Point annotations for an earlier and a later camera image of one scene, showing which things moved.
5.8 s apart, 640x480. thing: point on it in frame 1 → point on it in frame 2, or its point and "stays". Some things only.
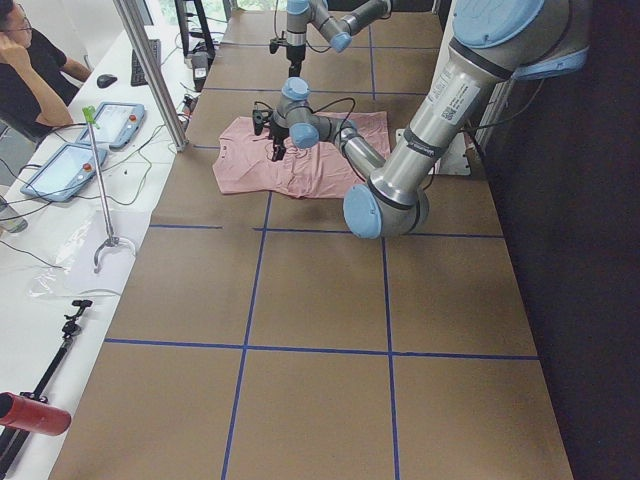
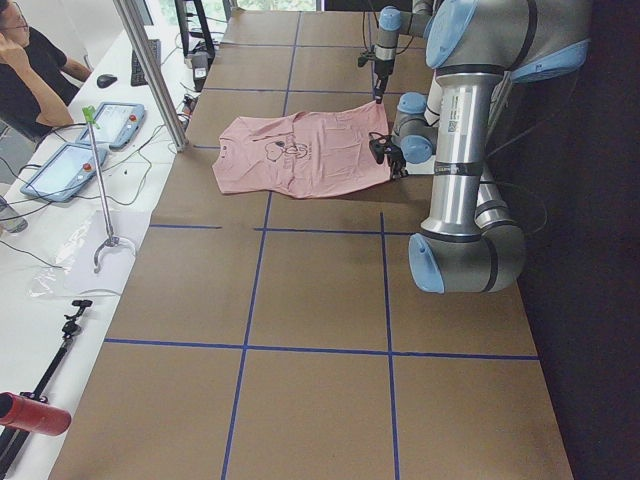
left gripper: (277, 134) → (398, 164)
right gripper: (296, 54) → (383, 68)
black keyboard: (138, 76) stays
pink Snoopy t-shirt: (244, 163) stays
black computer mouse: (105, 80) stays
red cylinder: (24, 413) stays
